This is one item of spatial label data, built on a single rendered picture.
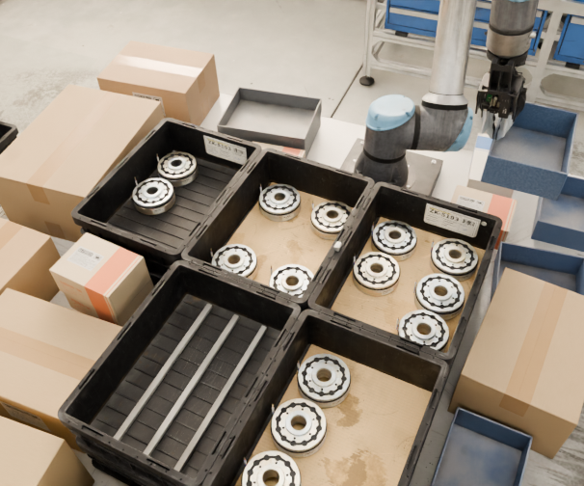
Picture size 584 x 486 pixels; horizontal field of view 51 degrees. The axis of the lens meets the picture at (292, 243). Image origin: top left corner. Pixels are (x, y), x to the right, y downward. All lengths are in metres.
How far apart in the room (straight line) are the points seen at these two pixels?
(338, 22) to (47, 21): 1.80
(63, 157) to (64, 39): 2.45
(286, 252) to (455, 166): 0.66
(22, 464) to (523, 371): 0.93
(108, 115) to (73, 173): 0.24
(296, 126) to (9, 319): 0.98
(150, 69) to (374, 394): 1.25
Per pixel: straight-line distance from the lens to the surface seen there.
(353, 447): 1.20
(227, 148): 1.62
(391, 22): 3.23
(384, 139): 1.62
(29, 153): 1.76
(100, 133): 1.75
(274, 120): 1.94
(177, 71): 2.00
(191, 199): 1.60
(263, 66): 3.58
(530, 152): 1.40
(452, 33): 1.61
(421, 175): 1.78
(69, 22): 4.27
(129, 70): 2.05
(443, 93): 1.63
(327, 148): 1.91
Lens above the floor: 1.93
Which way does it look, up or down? 49 degrees down
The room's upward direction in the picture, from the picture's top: 3 degrees counter-clockwise
